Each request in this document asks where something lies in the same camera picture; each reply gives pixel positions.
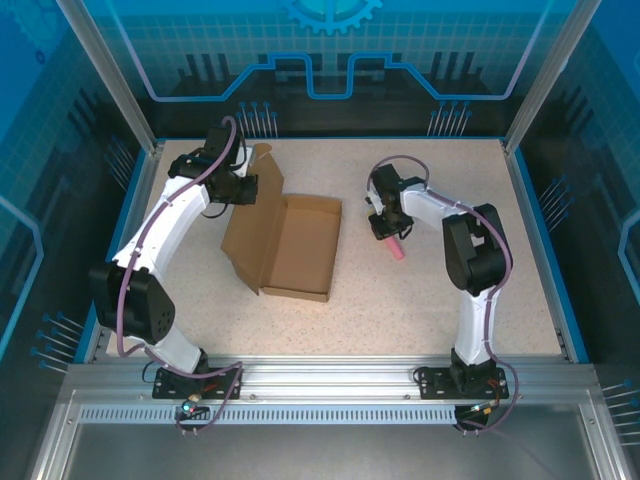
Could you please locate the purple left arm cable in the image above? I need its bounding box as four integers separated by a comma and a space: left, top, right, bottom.
116, 115, 245, 436

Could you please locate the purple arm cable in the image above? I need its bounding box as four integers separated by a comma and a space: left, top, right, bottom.
116, 115, 245, 436
366, 155, 521, 436

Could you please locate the brown cardboard paper box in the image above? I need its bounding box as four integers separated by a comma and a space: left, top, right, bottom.
221, 143, 344, 304

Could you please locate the slotted grey cable duct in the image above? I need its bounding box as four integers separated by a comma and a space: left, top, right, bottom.
78, 404, 460, 425

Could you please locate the table side rail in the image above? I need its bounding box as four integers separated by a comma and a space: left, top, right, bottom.
82, 142, 166, 364
499, 139, 591, 364

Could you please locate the pink cylindrical object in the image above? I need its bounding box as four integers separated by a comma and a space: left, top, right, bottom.
382, 237, 408, 262

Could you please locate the left table side rail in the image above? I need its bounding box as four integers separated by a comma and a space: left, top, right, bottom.
82, 142, 166, 364

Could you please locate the left aluminium corner post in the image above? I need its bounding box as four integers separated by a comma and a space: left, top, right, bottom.
54, 0, 167, 157

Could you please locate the right aluminium corner post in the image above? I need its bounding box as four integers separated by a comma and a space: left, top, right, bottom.
501, 0, 601, 156

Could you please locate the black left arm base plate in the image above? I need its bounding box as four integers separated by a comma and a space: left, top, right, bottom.
152, 366, 245, 401

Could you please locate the aluminium corner post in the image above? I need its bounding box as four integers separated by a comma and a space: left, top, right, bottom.
54, 0, 167, 157
501, 0, 601, 156

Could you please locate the small connector with green light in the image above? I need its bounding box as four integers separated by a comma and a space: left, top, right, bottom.
180, 392, 205, 417
468, 399, 502, 419

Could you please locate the right table side rail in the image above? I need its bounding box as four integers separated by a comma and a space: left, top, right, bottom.
499, 139, 591, 364

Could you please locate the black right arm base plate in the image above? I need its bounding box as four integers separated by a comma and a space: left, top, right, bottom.
417, 367, 506, 401

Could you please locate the aluminium mounting rail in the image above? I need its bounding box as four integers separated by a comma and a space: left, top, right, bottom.
64, 353, 601, 404

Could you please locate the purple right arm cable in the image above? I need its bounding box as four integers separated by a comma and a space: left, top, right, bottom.
366, 155, 521, 436

